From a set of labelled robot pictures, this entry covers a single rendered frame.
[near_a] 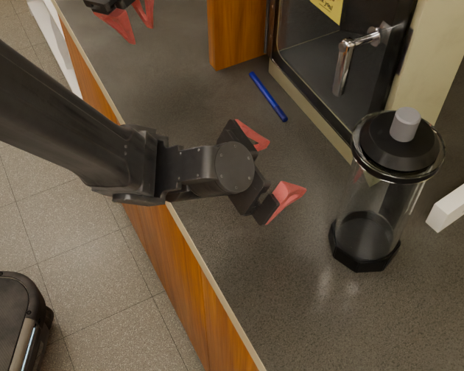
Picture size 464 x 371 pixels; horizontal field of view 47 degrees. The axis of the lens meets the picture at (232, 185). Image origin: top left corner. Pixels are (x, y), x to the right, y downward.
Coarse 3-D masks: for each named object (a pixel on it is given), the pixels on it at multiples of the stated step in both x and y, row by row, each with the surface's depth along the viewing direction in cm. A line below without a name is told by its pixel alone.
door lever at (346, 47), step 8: (368, 32) 69; (376, 32) 68; (344, 40) 67; (352, 40) 67; (360, 40) 68; (368, 40) 68; (376, 40) 69; (344, 48) 67; (352, 48) 67; (344, 56) 68; (352, 56) 69; (344, 64) 69; (336, 72) 71; (344, 72) 70; (336, 80) 72; (344, 80) 71; (336, 88) 73; (344, 88) 73
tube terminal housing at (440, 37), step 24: (432, 0) 61; (456, 0) 63; (432, 24) 64; (456, 24) 67; (408, 48) 66; (432, 48) 68; (456, 48) 71; (408, 72) 69; (432, 72) 72; (456, 72) 75; (408, 96) 74; (432, 96) 77; (312, 120) 96; (432, 120) 82; (336, 144) 91
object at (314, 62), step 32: (288, 0) 85; (352, 0) 70; (384, 0) 65; (416, 0) 61; (288, 32) 89; (320, 32) 80; (352, 32) 73; (384, 32) 67; (288, 64) 93; (320, 64) 84; (352, 64) 76; (384, 64) 69; (320, 96) 87; (352, 96) 79; (384, 96) 72; (352, 128) 82
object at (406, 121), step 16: (400, 112) 59; (416, 112) 59; (368, 128) 62; (384, 128) 61; (400, 128) 59; (416, 128) 59; (368, 144) 61; (384, 144) 60; (400, 144) 60; (416, 144) 60; (432, 144) 60; (384, 160) 59; (400, 160) 59; (416, 160) 59; (432, 160) 60
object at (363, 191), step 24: (360, 120) 64; (360, 144) 62; (360, 168) 63; (384, 168) 60; (432, 168) 60; (360, 192) 65; (384, 192) 63; (408, 192) 62; (360, 216) 68; (384, 216) 66; (408, 216) 68; (336, 240) 77; (360, 240) 71; (384, 240) 70
